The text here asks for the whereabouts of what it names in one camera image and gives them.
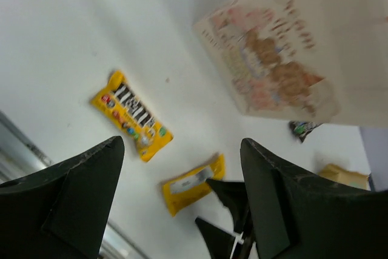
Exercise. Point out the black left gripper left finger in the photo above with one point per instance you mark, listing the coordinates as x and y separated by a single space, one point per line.
62 211

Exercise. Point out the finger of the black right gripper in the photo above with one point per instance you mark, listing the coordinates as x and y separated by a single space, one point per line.
233 195
220 244

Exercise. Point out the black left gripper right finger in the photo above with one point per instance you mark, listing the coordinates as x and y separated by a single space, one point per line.
298 214

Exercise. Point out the cream bear paper bag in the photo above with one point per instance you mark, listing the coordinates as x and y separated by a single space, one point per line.
323 61

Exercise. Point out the yellow snack packet barcode side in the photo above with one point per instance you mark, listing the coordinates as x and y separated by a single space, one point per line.
186 189

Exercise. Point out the yellow M&M's packet face-up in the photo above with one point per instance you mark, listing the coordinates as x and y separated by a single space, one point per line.
124 108

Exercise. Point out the tan popcorn chips bag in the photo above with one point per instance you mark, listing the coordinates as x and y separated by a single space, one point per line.
338 174

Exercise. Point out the brown M&M's packet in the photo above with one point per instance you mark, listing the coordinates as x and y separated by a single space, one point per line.
300 130

